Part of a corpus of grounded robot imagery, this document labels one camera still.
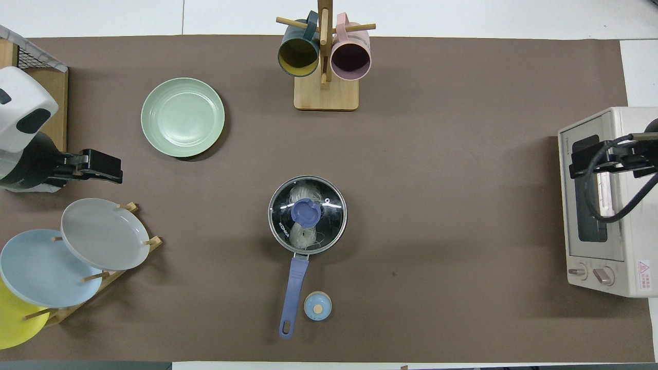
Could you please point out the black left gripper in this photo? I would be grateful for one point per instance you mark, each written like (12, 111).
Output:
(100, 162)

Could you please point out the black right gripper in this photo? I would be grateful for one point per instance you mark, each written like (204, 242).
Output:
(609, 159)

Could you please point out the glass pot lid blue knob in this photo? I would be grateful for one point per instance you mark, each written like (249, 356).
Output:
(306, 211)

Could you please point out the white vermicelli bundle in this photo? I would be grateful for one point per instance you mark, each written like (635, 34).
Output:
(303, 236)

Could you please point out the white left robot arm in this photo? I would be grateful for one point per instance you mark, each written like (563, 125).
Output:
(20, 108)

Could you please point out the grey plate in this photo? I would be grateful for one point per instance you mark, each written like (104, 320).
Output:
(103, 234)

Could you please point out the light green plate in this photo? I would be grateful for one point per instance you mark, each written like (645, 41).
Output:
(182, 117)

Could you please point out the light blue plate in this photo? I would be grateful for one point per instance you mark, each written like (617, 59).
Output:
(41, 267)

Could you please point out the wooden plate rack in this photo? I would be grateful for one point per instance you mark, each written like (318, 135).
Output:
(61, 313)

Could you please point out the yellow plate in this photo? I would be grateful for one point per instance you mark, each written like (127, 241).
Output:
(15, 324)

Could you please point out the beige toaster oven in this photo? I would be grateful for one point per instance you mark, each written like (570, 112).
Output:
(632, 231)

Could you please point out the brown table mat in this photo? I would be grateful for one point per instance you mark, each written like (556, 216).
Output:
(462, 128)

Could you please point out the dark teal mug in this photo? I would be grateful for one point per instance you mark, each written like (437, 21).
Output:
(298, 54)

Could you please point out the wooden mug tree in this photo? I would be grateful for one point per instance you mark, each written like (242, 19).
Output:
(326, 97)

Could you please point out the pink mug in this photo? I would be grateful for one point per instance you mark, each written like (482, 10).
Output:
(350, 59)

